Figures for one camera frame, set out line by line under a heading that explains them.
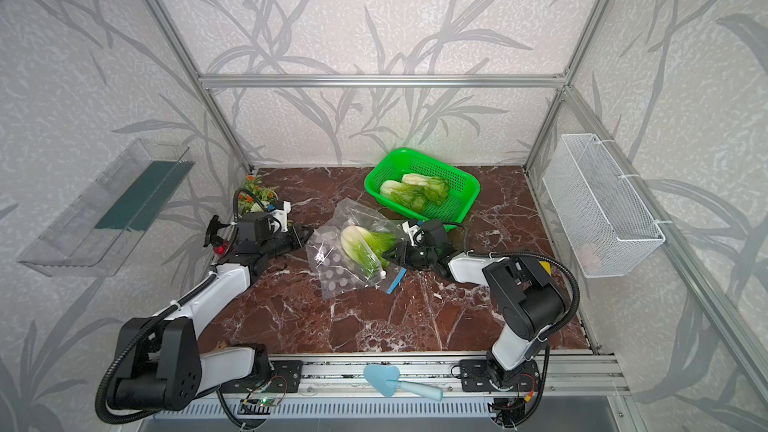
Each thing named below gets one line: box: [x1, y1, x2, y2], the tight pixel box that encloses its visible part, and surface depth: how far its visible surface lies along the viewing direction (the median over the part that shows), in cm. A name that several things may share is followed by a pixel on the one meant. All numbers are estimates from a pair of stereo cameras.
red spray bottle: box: [203, 215, 231, 256], surface depth 86 cm
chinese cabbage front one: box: [380, 180, 429, 214], surface depth 101 cm
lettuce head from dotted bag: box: [341, 225, 397, 280], surface depth 90 cm
